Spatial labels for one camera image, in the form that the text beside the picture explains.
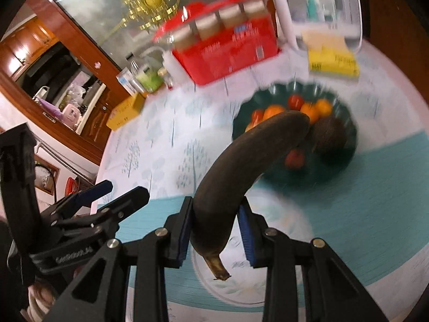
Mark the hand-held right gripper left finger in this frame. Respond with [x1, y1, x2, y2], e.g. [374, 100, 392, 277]
[47, 196, 194, 322]

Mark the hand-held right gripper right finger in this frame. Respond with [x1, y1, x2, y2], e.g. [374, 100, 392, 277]
[237, 197, 379, 322]

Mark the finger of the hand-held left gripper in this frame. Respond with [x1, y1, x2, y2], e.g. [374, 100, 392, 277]
[50, 186, 150, 238]
[38, 180, 114, 222]

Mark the white leaf print plate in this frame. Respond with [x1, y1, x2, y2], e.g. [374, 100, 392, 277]
[191, 235, 269, 306]

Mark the dark overripe banana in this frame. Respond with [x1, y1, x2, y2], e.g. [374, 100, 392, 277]
[189, 111, 310, 280]

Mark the dark green scalloped bowl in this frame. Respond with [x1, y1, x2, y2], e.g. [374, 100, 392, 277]
[232, 80, 358, 188]

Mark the person's left hand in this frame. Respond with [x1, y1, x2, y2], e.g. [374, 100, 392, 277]
[27, 273, 72, 319]

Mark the red container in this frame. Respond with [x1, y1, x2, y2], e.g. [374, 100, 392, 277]
[65, 177, 81, 196]

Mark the tree print tablecloth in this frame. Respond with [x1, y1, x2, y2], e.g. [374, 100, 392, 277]
[95, 37, 429, 322]

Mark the pink kitchen appliance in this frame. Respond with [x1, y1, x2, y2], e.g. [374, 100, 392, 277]
[61, 103, 83, 131]

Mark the purple cloth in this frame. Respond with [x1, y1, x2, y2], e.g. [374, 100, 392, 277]
[32, 96, 64, 121]

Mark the yellow cardboard box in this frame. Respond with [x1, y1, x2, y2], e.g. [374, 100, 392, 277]
[106, 92, 146, 131]

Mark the white tube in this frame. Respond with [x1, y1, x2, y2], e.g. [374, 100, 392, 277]
[117, 68, 138, 96]

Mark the green jar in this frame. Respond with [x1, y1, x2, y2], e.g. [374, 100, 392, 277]
[136, 70, 165, 94]

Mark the black range hood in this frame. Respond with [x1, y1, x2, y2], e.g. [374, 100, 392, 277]
[20, 45, 73, 85]

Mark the dark brown round fruit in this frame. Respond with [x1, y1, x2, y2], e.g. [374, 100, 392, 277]
[310, 117, 349, 157]

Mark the wooden kitchen cabinet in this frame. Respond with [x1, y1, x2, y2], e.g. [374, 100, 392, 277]
[0, 18, 57, 74]

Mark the wooden door with glass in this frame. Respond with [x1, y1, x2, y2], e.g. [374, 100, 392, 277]
[25, 0, 269, 166]

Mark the red pack of bottles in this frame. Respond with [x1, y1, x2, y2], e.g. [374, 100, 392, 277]
[152, 0, 282, 86]

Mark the yellow tissue pack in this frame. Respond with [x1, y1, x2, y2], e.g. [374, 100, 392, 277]
[302, 30, 360, 78]

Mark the white clear storage box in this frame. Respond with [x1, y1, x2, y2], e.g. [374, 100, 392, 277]
[266, 0, 363, 54]

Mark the teal tube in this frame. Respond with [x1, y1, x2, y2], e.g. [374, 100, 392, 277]
[306, 0, 320, 20]

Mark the brown cardboard sheet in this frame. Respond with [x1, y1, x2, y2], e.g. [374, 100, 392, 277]
[364, 0, 429, 84]

